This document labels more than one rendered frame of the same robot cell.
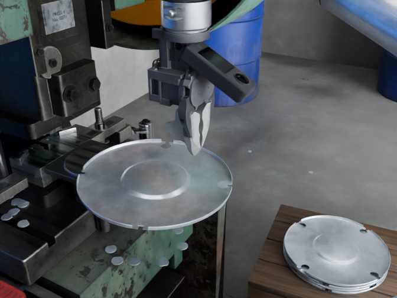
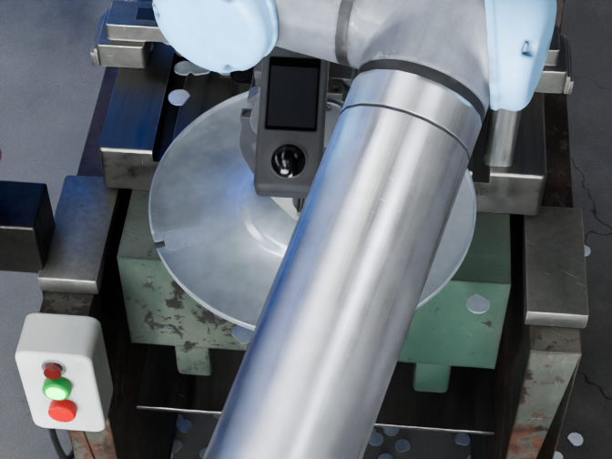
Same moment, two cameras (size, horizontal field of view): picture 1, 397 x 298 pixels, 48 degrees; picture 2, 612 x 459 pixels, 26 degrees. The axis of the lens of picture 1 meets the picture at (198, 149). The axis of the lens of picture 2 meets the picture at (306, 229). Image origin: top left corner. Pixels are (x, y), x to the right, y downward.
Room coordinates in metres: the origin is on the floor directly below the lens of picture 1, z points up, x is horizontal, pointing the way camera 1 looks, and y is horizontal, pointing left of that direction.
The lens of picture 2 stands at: (0.38, -0.63, 1.67)
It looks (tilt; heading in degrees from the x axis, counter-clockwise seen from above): 50 degrees down; 66
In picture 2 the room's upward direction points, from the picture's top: straight up
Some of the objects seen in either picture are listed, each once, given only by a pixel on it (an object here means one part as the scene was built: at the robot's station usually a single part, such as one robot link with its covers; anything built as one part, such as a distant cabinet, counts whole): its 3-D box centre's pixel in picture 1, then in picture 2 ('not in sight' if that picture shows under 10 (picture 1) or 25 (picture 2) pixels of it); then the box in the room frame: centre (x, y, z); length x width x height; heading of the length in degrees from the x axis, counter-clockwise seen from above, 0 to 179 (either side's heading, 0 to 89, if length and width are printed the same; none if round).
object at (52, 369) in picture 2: not in sight; (53, 371); (0.45, 0.13, 0.61); 0.02 x 0.01 x 0.02; 151
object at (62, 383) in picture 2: not in sight; (56, 388); (0.45, 0.13, 0.58); 0.03 x 0.01 x 0.03; 151
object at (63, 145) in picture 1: (53, 156); not in sight; (0.83, 0.32, 0.76); 0.15 x 0.09 x 0.05; 151
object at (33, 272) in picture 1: (57, 187); (331, 81); (0.84, 0.32, 0.68); 0.45 x 0.30 x 0.06; 151
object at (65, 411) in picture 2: not in sight; (62, 410); (0.45, 0.13, 0.54); 0.03 x 0.01 x 0.03; 151
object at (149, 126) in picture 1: (146, 138); (503, 123); (0.93, 0.12, 0.75); 0.03 x 0.03 x 0.10; 61
